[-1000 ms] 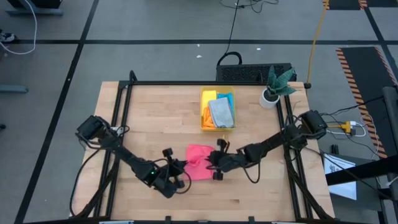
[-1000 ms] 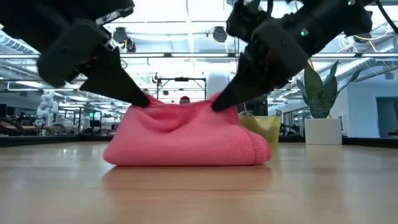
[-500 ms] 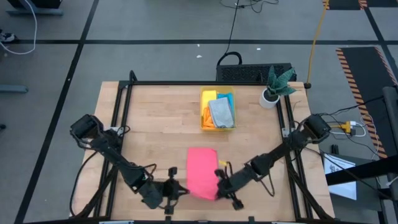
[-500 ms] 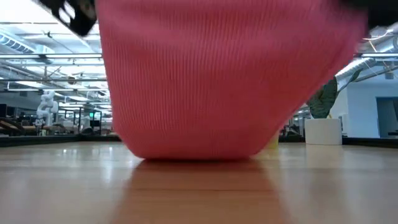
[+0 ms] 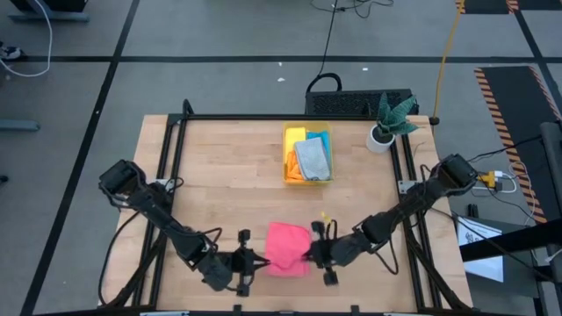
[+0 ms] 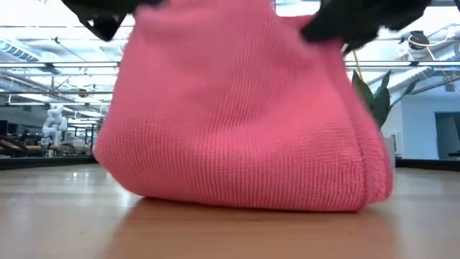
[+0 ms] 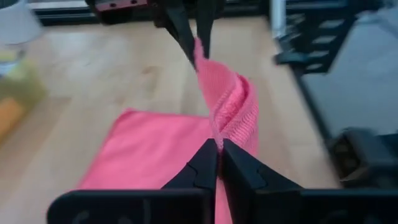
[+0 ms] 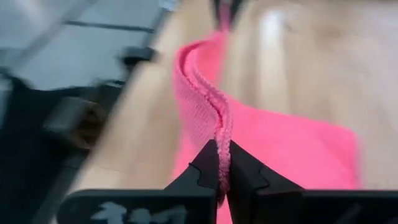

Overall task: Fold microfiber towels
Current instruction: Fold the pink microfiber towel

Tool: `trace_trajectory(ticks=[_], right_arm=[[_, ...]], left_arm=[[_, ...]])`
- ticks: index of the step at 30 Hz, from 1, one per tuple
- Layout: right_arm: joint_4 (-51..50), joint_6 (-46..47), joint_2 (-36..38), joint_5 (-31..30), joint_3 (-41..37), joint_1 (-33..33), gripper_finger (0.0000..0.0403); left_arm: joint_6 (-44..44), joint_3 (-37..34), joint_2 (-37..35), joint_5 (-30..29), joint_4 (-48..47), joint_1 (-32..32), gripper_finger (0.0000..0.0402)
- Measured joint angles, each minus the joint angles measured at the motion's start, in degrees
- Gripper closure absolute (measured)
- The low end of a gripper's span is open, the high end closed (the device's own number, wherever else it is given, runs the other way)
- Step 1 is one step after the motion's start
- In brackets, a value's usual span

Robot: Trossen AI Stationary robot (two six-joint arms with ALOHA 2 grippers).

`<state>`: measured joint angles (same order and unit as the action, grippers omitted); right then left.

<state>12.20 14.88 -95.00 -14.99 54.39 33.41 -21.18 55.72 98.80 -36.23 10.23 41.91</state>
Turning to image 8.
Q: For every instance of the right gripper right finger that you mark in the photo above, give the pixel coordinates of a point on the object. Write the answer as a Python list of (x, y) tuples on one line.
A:
[(280, 205)]

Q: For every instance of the black aluminium table frame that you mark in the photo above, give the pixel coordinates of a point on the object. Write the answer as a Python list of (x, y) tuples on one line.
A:
[(77, 155)]

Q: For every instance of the black table edge clamp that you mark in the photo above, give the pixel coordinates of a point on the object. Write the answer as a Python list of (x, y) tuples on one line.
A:
[(136, 56)]

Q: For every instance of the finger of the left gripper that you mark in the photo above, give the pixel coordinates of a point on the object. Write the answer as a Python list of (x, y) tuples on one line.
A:
[(236, 7), (217, 11)]

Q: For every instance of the black table-level camera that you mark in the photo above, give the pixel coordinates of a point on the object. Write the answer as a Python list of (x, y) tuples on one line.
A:
[(74, 121)]

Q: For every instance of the pink microfiber towel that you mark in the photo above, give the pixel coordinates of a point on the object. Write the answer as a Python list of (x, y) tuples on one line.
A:
[(280, 149)]

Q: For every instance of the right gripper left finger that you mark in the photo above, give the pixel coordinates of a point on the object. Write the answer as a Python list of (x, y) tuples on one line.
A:
[(174, 205)]

